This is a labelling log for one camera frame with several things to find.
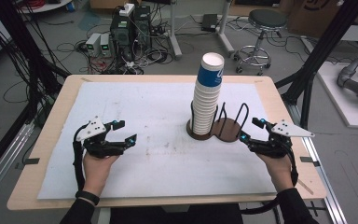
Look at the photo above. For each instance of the black computer tower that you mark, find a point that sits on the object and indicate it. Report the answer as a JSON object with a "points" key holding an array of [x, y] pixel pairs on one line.
{"points": [[127, 34]]}

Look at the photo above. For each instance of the black tape cross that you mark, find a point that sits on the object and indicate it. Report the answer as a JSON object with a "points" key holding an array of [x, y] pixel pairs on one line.
{"points": [[313, 208]]}

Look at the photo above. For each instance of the black metal frame post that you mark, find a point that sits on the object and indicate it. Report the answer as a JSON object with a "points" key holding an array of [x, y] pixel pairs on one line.
{"points": [[320, 53]]}

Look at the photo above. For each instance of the person's left hand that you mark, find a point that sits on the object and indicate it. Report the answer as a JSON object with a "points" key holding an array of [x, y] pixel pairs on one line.
{"points": [[96, 174]]}

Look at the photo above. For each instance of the cardboard box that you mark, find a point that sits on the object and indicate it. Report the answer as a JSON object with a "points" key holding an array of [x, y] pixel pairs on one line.
{"points": [[317, 15]]}

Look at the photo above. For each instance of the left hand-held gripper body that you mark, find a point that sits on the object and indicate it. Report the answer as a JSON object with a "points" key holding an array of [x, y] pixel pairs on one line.
{"points": [[101, 148]]}

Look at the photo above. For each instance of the person's right hand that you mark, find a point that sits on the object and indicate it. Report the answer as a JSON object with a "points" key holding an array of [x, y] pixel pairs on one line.
{"points": [[276, 172]]}

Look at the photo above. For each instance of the black tape strip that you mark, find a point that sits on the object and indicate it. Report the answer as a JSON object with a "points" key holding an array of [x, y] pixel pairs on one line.
{"points": [[31, 161], [309, 160]]}

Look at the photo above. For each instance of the black box on floor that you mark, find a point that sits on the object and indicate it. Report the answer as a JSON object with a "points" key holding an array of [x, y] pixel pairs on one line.
{"points": [[209, 22]]}

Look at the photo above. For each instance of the white power strip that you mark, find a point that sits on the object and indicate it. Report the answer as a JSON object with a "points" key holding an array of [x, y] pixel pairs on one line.
{"points": [[126, 10]]}

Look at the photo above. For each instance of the white desk leg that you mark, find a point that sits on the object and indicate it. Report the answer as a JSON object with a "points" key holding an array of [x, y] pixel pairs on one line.
{"points": [[225, 34], [174, 37]]}

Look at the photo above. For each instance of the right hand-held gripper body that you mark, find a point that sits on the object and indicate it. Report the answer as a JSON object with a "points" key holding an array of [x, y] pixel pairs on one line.
{"points": [[276, 146]]}

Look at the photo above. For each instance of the wooden table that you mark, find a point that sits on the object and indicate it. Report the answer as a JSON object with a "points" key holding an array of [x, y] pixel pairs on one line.
{"points": [[59, 102]]}

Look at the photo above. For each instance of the stack of paper cups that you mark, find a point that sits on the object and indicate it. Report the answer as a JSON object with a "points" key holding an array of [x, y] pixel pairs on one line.
{"points": [[205, 109]]}

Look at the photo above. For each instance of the aluminium rail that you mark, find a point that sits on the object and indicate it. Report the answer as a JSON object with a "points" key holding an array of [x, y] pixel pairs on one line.
{"points": [[3, 161], [323, 174]]}

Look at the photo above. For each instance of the white platform board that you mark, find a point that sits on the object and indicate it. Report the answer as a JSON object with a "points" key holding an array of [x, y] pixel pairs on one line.
{"points": [[341, 109]]}

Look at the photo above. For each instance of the white table mat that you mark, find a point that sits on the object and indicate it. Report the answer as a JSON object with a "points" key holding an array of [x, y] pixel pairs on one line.
{"points": [[155, 105]]}

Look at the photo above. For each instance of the black wristband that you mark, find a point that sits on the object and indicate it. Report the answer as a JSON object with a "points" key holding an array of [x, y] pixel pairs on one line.
{"points": [[87, 197]]}

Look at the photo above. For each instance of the grey bench power supply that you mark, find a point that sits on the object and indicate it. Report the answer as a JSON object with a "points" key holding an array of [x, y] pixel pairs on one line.
{"points": [[105, 45], [93, 43]]}

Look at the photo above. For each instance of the white round table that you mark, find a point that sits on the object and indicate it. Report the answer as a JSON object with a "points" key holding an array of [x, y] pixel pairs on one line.
{"points": [[49, 5]]}

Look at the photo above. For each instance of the black round stool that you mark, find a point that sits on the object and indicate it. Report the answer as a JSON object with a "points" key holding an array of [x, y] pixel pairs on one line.
{"points": [[265, 18]]}

